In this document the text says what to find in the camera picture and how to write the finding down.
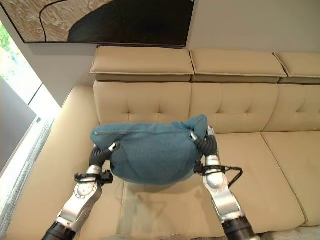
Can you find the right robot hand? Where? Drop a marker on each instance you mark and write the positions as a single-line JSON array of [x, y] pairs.
[[209, 146]]

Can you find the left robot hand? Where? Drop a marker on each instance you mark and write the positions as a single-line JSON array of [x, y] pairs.
[[98, 155]]

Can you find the teal blue cushion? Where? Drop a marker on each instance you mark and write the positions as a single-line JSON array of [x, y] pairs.
[[149, 151]]

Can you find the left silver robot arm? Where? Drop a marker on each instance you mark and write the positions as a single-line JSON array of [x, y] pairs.
[[77, 198]]

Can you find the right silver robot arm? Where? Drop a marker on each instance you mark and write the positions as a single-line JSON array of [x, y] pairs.
[[223, 197]]

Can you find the beige leather sofa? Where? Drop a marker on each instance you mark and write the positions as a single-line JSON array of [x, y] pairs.
[[175, 140]]

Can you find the framed abstract painting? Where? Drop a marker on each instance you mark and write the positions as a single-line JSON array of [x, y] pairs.
[[105, 21]]

